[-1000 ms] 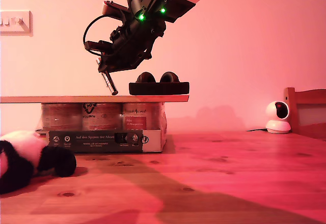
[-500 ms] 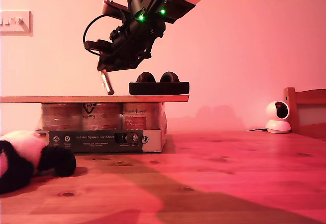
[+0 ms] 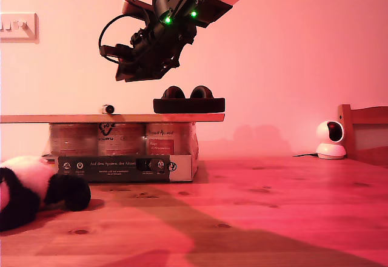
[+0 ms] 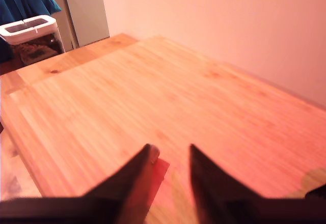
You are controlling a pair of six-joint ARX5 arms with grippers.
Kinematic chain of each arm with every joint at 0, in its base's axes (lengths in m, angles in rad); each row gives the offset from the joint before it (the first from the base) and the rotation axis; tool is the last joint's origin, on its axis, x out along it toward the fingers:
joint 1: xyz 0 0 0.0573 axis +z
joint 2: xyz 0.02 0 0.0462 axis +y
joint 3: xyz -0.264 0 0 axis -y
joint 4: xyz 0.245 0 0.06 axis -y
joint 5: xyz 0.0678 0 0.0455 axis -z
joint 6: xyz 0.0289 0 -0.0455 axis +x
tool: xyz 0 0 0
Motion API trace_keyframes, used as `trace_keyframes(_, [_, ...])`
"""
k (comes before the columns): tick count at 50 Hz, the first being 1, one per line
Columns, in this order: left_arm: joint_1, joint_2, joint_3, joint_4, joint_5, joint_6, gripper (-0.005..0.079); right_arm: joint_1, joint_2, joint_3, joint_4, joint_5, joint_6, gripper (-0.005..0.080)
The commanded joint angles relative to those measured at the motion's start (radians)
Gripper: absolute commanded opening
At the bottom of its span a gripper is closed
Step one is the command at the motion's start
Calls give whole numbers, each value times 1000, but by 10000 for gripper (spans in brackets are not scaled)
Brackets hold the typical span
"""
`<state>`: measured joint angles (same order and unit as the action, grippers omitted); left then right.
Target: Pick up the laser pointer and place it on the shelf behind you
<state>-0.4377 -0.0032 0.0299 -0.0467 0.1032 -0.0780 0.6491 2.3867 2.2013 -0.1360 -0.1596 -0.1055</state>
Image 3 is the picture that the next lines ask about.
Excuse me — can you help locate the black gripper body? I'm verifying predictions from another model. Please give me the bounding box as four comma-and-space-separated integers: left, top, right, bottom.
99, 23, 198, 68

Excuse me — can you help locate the wooden shelf board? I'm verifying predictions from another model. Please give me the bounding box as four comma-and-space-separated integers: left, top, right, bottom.
0, 113, 226, 124

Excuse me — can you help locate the dark over-ear headphones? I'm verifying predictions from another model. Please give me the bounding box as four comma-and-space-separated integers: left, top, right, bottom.
152, 85, 226, 116

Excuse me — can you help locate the wrapped food jar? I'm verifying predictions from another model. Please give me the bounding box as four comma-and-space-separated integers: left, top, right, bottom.
48, 123, 99, 157
97, 123, 147, 157

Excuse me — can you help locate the wrapped jar with red label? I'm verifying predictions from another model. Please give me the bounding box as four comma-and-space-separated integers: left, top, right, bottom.
145, 122, 199, 157

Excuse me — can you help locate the printed cardboard tray box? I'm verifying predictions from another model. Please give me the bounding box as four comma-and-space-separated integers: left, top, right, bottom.
56, 154, 201, 184

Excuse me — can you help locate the black and white panda plush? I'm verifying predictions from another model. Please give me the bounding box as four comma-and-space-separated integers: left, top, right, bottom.
0, 155, 92, 233

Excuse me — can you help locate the wooden chair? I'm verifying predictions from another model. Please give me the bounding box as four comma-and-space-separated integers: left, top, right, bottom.
337, 104, 388, 169

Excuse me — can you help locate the white wall light switch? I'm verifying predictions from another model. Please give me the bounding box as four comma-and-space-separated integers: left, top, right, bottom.
0, 12, 40, 44

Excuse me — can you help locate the white dome security camera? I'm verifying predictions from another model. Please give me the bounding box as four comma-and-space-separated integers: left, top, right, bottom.
315, 120, 347, 160

